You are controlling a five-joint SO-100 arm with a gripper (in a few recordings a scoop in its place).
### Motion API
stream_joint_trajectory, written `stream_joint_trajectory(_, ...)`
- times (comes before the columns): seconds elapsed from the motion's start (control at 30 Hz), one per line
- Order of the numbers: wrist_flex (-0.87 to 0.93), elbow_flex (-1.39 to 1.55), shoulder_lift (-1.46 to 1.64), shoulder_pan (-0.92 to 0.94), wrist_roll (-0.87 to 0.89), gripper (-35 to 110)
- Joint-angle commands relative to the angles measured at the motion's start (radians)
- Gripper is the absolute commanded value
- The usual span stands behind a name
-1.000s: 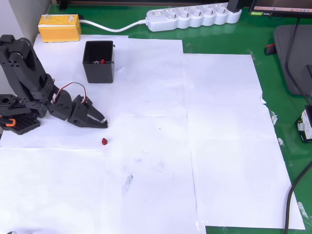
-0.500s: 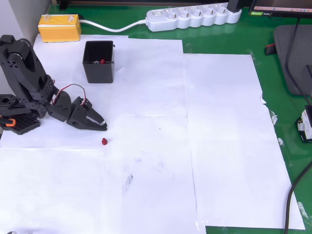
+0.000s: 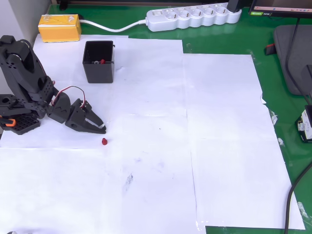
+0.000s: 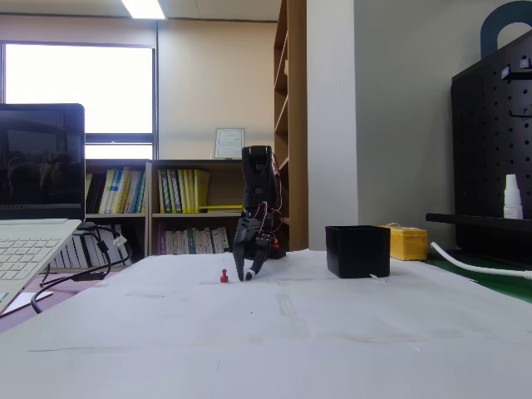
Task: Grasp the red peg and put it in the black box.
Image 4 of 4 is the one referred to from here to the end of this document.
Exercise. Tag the window with dark frame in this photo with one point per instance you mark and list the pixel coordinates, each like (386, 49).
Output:
(79, 87)

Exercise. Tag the tall wooden bookshelf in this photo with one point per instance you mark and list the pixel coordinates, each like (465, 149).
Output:
(297, 124)

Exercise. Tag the thick yellow book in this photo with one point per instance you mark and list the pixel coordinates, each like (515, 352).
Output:
(203, 187)

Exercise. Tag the black square container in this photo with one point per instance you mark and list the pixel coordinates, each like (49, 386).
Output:
(357, 253)

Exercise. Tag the teal spined book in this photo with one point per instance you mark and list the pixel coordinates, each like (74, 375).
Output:
(190, 241)

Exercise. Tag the flat lying yellow book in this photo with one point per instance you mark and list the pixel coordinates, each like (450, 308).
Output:
(224, 207)

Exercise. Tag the white pegboard clip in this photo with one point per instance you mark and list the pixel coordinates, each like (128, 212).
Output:
(525, 63)
(505, 72)

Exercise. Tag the orange table clamp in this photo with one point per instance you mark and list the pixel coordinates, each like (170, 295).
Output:
(275, 242)

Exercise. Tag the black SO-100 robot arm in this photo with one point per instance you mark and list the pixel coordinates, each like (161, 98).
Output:
(257, 178)

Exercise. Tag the framed white certificate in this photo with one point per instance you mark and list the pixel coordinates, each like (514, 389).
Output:
(230, 143)

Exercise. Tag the yellow cardboard box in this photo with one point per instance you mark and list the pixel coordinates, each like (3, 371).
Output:
(409, 245)

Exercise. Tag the rectangular ceiling light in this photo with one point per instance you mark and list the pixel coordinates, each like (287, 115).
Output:
(143, 8)

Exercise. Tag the purple spined book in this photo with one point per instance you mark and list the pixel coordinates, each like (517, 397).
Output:
(162, 243)

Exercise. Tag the black pegboard stand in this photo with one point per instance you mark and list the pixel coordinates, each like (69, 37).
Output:
(490, 145)

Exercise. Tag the small white dropper bottle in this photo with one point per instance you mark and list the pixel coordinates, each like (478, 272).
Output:
(512, 203)

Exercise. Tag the yellow green book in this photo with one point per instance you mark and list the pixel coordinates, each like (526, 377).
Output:
(161, 191)

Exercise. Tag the white laptop dark screen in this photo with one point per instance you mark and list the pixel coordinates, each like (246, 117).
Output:
(41, 166)

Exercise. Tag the white card sheet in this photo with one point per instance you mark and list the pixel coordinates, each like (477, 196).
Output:
(33, 300)

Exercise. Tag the small red pawn piece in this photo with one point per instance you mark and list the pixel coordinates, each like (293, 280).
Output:
(224, 277)

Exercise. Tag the green striped book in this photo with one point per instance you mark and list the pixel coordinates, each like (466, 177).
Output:
(168, 191)

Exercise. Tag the dark teal arch panel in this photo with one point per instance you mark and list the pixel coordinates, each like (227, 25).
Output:
(490, 25)

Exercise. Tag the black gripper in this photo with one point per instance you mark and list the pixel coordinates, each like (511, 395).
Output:
(245, 236)

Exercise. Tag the black book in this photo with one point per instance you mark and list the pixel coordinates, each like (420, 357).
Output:
(96, 195)

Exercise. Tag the white taped paper cover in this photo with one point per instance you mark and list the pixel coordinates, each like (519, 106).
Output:
(266, 332)

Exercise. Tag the low wooden bookshelf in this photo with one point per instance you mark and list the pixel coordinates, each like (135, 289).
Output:
(183, 218)

